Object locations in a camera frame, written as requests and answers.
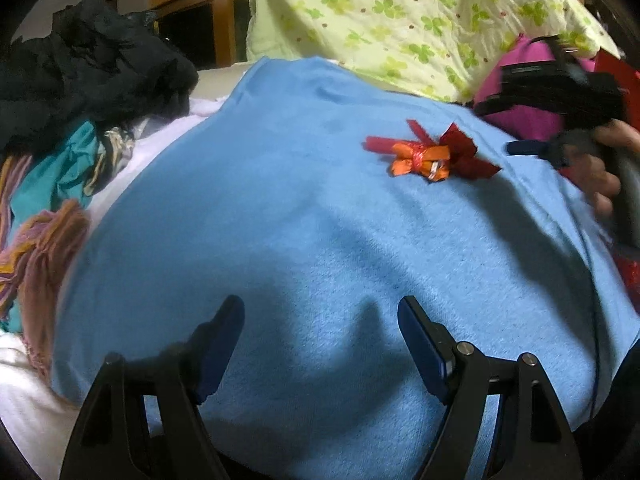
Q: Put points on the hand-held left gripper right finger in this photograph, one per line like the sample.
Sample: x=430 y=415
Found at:
x=425 y=345

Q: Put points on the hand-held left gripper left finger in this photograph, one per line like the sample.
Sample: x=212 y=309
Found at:
x=222 y=345

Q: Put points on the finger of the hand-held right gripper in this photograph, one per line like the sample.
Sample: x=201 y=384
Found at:
x=530 y=148

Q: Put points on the pile of black clothes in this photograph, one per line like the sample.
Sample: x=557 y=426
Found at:
x=100 y=70

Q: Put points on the crumpled orange wrapper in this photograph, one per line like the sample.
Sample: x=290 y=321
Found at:
x=405 y=165

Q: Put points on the pink knitted cloth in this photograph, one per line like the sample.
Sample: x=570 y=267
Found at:
x=45 y=260

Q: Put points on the teal patterned cloth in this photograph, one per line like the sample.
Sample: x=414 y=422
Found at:
x=65 y=160

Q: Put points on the green clover print quilt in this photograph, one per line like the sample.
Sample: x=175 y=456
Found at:
x=400 y=20

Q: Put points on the person's right hand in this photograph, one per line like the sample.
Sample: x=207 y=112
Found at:
x=595 y=180

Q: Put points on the white bed sheet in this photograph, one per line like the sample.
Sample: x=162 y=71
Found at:
x=30 y=410

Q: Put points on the red orange ribbon bow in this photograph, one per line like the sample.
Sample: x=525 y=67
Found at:
x=465 y=155

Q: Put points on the light blue blanket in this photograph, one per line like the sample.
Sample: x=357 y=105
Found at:
x=300 y=240

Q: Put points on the red cloth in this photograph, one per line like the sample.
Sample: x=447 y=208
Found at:
x=625 y=67

